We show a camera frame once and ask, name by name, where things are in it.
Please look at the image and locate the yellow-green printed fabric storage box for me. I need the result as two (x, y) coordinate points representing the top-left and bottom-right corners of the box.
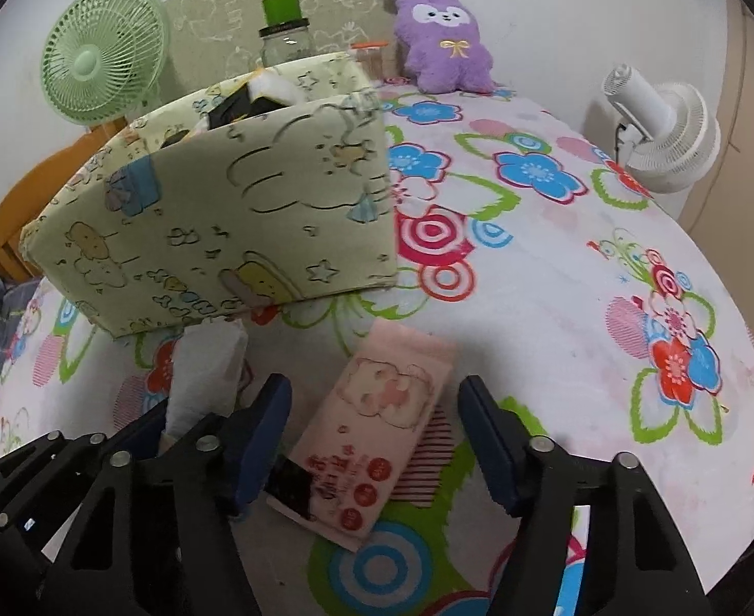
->
(21, 51), (399, 340)

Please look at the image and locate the glass jar with black lid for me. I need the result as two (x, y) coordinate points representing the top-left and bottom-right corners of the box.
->
(258, 21), (314, 68)

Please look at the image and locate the green printed board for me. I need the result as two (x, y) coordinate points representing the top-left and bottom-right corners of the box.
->
(162, 0), (395, 91)

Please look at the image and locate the floral printed cloth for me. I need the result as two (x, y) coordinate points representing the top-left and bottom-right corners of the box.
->
(0, 73), (754, 616)

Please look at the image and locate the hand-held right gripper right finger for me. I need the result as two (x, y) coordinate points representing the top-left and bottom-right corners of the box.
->
(459, 375), (712, 616)

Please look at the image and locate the pink tissue pack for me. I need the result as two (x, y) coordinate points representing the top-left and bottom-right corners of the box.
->
(265, 324), (458, 553)

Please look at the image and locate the green plastic cup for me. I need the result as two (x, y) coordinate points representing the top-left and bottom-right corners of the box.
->
(261, 0), (304, 28)

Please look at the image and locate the white desk fan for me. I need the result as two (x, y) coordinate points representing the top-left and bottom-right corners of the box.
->
(600, 63), (721, 194)

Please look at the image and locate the small jar with orange lid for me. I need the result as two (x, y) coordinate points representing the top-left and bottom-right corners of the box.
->
(351, 42), (391, 81)

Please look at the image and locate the wooden chair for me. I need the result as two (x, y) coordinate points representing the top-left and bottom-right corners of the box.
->
(0, 119), (127, 283)

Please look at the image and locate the white plastic pack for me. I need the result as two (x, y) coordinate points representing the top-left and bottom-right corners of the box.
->
(162, 321), (250, 437)

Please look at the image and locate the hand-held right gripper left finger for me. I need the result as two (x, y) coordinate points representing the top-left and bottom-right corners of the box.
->
(40, 373), (292, 616)

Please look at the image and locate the purple plush toy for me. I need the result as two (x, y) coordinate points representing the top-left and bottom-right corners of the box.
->
(380, 0), (497, 94)

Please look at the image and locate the green desk fan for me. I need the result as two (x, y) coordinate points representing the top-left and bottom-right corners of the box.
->
(41, 0), (173, 126)

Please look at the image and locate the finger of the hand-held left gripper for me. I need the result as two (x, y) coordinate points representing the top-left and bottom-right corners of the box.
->
(0, 398), (169, 566)

